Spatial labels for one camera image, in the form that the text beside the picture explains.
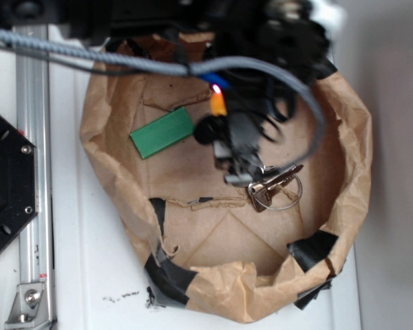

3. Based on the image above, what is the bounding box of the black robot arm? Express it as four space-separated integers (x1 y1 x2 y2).
0 1 346 187

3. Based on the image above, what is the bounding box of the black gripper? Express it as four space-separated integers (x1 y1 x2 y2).
192 78 273 186

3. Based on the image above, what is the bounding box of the silver key bunch on wire ring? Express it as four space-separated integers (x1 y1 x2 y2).
246 164 304 212

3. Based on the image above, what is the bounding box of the aluminium extrusion rail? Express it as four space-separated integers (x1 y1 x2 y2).
16 55 57 329

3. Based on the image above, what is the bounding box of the grey braided cable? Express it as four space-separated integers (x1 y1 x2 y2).
0 25 328 162

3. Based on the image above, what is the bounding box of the brown paper bag tray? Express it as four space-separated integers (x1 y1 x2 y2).
78 32 375 324

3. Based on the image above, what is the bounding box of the green rectangular block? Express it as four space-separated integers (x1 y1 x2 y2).
130 107 195 160

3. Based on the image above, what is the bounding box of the yellow rubber duck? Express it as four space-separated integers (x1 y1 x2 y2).
210 93 228 117

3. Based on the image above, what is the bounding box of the black hexagonal mount plate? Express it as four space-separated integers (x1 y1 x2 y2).
0 115 37 254

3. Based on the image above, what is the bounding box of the metal corner bracket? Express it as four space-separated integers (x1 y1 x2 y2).
4 283 49 329

